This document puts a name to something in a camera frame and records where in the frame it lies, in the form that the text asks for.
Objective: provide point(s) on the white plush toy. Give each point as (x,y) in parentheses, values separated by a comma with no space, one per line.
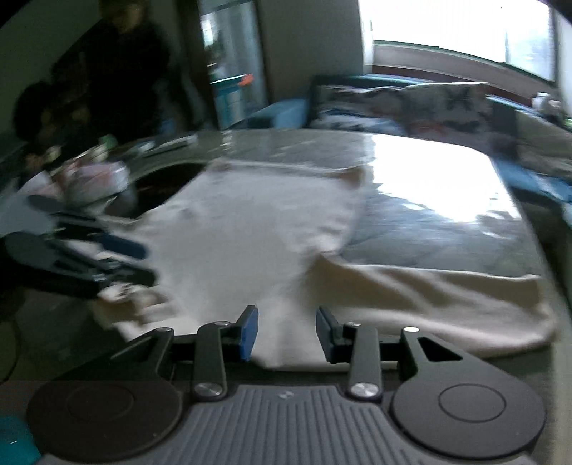
(546,103)

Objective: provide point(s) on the teal cabinet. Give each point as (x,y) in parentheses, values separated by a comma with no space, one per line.
(230,100)

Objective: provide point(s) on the white plastic bag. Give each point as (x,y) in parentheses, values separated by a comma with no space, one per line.
(94,183)

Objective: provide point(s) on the cream white garment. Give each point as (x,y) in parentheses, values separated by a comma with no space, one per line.
(250,250)

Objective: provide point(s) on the window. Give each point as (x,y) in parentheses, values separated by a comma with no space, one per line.
(447,27)

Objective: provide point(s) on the large butterfly print cushion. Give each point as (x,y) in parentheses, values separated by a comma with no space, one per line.
(447,105)

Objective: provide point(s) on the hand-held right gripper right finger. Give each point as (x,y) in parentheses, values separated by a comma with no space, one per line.
(322,333)

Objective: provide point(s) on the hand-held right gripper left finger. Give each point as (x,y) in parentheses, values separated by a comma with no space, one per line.
(249,333)

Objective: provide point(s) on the blue sofa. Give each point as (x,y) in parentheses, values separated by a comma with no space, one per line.
(286,114)

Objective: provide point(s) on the teal object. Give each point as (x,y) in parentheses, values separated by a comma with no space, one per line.
(15,440)

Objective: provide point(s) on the small butterfly print cushion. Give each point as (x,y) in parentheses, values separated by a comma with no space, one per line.
(357,105)

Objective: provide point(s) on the grey quilted table cover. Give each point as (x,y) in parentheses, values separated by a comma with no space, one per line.
(424,232)

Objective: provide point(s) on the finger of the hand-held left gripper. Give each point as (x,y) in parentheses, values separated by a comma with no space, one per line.
(125,248)
(134,276)

